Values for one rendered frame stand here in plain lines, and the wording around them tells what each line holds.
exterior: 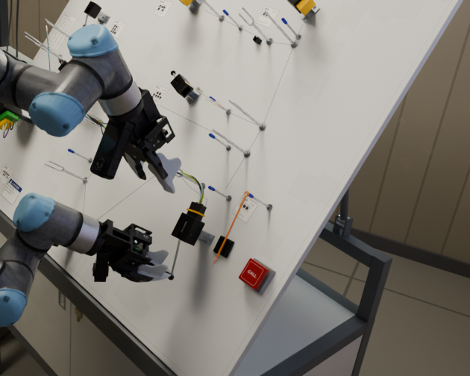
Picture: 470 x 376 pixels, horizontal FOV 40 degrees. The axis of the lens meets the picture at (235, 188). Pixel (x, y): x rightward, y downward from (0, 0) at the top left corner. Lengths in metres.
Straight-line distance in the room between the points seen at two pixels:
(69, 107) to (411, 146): 2.59
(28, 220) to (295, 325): 0.81
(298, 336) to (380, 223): 2.00
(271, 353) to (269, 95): 0.64
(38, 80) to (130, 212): 0.64
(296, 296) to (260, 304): 0.49
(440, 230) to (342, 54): 2.24
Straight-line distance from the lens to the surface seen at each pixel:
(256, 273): 1.35
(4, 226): 1.98
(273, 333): 1.71
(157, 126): 1.21
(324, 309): 1.83
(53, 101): 1.04
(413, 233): 3.65
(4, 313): 1.20
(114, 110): 1.15
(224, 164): 1.51
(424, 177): 3.50
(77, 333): 1.88
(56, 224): 1.26
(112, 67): 1.10
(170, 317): 1.49
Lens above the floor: 1.90
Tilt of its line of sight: 28 degrees down
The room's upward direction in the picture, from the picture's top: 8 degrees clockwise
